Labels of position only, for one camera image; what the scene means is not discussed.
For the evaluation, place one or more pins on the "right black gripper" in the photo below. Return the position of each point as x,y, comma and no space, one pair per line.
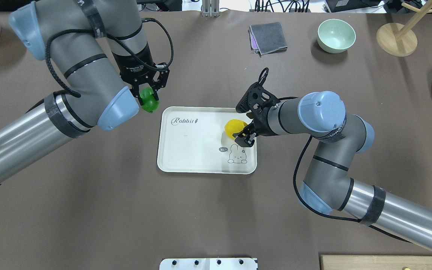
260,122

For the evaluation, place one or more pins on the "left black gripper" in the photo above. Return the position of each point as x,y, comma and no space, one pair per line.
132,70

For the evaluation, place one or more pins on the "green lemon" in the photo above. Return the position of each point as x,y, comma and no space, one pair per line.
149,104

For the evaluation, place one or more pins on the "yellow lemon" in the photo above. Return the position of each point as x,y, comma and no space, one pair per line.
234,126

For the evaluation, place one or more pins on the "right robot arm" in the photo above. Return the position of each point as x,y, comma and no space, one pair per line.
326,186

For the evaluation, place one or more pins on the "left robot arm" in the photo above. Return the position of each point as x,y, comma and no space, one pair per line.
98,53

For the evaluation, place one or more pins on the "cream rabbit tray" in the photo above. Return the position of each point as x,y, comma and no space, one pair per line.
193,140

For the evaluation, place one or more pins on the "grey folded cloth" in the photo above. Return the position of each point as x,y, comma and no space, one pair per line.
267,38

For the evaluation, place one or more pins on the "mint green bowl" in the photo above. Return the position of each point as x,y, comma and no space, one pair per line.
335,36

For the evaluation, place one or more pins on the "wooden cutting board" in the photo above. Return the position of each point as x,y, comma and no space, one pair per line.
375,262

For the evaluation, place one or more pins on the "wooden cup tree stand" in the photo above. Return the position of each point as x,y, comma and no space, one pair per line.
398,39

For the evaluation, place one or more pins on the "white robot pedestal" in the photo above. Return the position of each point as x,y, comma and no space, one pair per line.
231,263

